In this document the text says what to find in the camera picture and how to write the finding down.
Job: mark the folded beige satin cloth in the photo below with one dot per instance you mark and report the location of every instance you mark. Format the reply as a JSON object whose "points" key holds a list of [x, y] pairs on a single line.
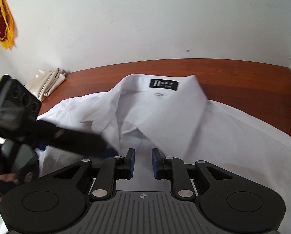
{"points": [[46, 82]]}

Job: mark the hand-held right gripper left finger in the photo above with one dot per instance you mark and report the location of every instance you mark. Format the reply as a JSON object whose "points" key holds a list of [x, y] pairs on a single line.
{"points": [[131, 163]]}

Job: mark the white collared shirt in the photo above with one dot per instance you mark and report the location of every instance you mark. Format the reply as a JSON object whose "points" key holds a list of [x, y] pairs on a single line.
{"points": [[208, 131]]}

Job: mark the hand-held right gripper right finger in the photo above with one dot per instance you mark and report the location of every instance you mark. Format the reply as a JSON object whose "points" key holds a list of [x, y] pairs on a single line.
{"points": [[155, 163]]}

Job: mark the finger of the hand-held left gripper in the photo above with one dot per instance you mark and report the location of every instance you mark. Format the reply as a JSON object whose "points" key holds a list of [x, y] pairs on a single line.
{"points": [[72, 142]]}

